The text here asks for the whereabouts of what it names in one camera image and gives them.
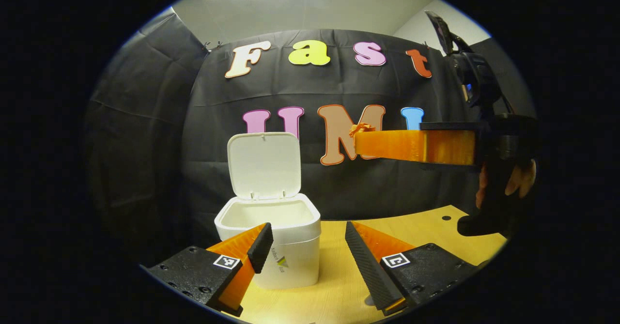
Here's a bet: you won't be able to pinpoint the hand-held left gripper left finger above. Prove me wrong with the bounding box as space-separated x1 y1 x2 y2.
145 222 274 317

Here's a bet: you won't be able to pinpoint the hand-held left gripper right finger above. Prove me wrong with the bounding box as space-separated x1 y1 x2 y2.
345 221 478 316

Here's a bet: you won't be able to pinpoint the white desktop garbage bin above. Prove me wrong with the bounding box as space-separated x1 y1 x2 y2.
215 132 322 290

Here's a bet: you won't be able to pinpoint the orange paper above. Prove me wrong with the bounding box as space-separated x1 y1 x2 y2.
349 122 376 139

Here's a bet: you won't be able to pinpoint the black backdrop cloth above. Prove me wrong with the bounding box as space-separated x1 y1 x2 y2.
85 9 533 262

